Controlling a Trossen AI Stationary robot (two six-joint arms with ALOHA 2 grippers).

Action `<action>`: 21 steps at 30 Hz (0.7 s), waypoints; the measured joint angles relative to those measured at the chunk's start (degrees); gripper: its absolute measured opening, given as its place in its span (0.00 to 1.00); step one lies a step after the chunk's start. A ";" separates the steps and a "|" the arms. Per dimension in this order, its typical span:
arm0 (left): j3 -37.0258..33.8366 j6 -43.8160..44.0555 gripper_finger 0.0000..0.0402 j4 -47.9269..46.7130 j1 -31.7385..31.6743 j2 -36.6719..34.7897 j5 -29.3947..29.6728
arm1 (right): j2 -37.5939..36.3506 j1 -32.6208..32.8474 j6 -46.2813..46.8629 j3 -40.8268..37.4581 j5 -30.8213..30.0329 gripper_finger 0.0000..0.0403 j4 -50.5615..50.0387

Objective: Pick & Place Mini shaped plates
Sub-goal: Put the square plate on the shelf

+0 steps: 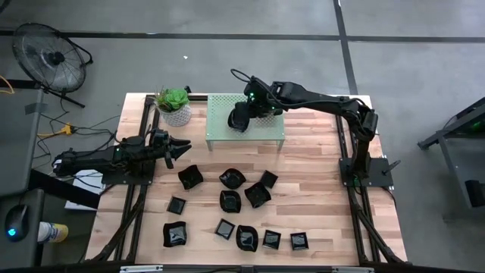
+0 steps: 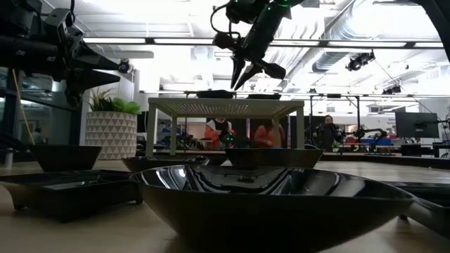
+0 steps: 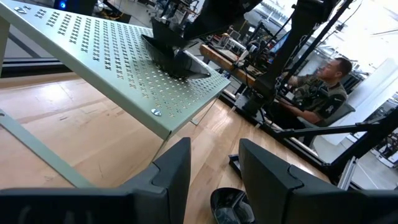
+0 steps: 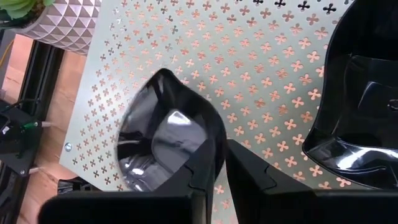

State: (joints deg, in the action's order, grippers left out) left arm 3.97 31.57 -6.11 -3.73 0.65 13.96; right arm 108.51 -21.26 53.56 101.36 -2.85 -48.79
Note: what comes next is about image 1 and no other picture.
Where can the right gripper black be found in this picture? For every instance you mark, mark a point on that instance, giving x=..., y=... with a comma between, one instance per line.
x=267, y=109

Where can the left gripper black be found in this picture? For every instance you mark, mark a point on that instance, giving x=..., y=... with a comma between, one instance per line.
x=161, y=151

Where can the black wavy square plate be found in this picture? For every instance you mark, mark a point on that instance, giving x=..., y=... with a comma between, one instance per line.
x=190, y=176
x=174, y=234
x=257, y=195

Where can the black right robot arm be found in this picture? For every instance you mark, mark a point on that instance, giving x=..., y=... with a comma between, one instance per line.
x=322, y=101

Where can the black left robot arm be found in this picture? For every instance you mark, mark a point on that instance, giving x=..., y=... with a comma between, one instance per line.
x=94, y=159

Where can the succulent in white pot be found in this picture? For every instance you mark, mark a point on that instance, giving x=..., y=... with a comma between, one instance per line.
x=176, y=115

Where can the green perforated metal shelf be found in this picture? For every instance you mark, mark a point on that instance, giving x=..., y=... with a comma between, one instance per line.
x=219, y=129

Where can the black flat bar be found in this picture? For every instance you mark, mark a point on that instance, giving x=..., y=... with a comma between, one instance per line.
x=64, y=189

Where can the white and yellow can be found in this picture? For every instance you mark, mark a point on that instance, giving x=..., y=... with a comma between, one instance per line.
x=53, y=232

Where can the black base lever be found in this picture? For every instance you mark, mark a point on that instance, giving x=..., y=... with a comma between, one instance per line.
x=390, y=167

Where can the dark mouse desk surface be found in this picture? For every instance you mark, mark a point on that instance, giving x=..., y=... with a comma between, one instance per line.
x=36, y=204

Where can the black floor fan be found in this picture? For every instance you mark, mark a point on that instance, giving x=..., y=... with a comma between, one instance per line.
x=49, y=57

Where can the grey side desk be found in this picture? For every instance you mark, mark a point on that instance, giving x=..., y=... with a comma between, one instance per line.
x=19, y=159

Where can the black computer mouse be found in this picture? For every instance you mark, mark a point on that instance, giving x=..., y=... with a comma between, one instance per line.
x=17, y=221

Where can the grey metal stand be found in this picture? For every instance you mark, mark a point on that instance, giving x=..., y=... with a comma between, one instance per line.
x=435, y=139

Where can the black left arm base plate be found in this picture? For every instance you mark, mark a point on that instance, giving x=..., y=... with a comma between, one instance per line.
x=113, y=180

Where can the silver metal bracket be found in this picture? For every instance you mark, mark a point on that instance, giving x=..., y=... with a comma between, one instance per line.
x=141, y=269
x=352, y=270

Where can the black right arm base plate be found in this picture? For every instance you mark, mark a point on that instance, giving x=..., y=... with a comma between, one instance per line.
x=380, y=179

